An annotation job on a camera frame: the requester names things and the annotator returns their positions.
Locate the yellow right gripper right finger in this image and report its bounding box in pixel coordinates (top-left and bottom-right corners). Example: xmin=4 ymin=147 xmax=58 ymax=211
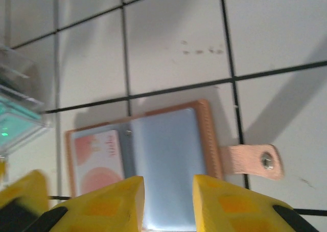
xmin=193 ymin=174 xmax=320 ymax=232

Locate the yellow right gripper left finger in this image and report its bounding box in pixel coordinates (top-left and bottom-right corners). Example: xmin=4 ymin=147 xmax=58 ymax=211
xmin=32 ymin=175 xmax=145 ymax=232

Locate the pink peach print card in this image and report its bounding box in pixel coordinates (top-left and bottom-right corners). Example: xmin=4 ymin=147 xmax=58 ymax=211
xmin=71 ymin=129 xmax=126 ymax=196

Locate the teal card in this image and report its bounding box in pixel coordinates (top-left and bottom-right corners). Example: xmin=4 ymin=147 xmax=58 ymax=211
xmin=0 ymin=99 xmax=43 ymax=147

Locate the clear acrylic box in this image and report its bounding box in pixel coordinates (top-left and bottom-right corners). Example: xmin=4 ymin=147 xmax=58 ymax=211
xmin=0 ymin=45 xmax=53 ymax=157

